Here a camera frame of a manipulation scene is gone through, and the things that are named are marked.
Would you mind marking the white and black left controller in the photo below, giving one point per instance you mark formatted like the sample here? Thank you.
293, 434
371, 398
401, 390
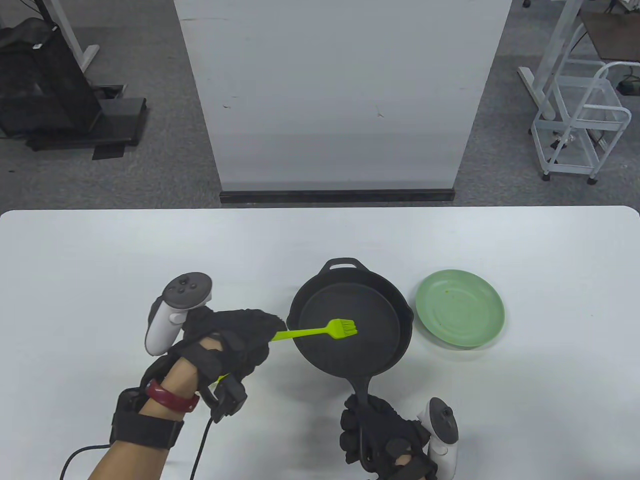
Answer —
175, 310

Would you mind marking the white desk leg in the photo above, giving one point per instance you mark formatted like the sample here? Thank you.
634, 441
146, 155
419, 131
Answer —
75, 35
547, 65

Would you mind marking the white and black controller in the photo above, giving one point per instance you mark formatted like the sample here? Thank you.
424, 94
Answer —
442, 425
175, 310

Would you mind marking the black flat base plate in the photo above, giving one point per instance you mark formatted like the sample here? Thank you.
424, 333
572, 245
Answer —
115, 117

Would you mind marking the green round plate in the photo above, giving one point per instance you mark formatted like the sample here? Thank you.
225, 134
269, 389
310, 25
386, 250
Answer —
462, 307

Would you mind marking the black computer case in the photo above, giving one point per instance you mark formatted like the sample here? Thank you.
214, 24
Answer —
45, 90

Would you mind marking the red wristband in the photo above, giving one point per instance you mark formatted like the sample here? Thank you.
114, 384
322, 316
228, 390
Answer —
170, 397

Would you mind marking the person's right hand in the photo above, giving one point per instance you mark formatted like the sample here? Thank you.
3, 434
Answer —
382, 427

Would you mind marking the black cast iron frying pan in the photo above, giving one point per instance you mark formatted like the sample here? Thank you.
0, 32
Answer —
350, 325

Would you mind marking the white partition panel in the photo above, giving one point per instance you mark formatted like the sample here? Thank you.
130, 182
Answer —
340, 95

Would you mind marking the brown board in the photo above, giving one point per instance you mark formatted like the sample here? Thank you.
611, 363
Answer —
612, 35

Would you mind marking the black partition base bar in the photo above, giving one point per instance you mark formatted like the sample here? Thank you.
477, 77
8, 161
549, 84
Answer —
337, 195

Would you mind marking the white and black right controller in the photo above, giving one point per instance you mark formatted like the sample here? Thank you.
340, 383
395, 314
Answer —
442, 425

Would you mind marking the person's left hand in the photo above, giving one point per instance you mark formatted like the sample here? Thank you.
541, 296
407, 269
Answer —
235, 335

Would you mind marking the person's left forearm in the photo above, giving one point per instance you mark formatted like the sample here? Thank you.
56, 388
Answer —
145, 430

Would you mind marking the green silicone brush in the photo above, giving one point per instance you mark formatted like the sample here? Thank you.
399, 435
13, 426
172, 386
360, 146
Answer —
320, 330

